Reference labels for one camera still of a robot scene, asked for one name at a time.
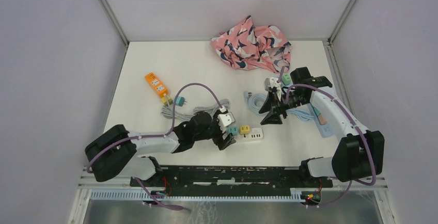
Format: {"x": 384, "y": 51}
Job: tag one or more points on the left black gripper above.
{"x": 219, "y": 141}

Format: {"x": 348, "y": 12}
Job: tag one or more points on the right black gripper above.
{"x": 274, "y": 117}

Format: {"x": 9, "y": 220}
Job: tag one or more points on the white power strip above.
{"x": 255, "y": 134}

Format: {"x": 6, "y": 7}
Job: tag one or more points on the teal USB plug adapter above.
{"x": 179, "y": 101}

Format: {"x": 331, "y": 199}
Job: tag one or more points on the orange power strip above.
{"x": 156, "y": 84}

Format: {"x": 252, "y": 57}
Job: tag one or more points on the yellow USB plug adapter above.
{"x": 167, "y": 100}

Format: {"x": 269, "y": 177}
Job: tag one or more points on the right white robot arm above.
{"x": 359, "y": 154}

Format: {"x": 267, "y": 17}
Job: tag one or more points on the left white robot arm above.
{"x": 121, "y": 152}

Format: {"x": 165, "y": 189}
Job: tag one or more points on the green adapter on round socket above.
{"x": 286, "y": 80}

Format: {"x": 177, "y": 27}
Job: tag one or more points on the green adapter on blue strip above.
{"x": 317, "y": 112}

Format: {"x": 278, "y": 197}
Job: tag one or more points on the light blue power strip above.
{"x": 321, "y": 124}

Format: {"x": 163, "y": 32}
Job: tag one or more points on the pink patterned cloth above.
{"x": 248, "y": 47}

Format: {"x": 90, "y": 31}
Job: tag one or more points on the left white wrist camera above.
{"x": 226, "y": 120}

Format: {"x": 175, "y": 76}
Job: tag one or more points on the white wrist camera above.
{"x": 273, "y": 83}
{"x": 226, "y": 120}

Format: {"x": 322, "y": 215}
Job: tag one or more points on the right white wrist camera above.
{"x": 273, "y": 83}

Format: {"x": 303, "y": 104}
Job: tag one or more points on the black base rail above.
{"x": 229, "y": 181}

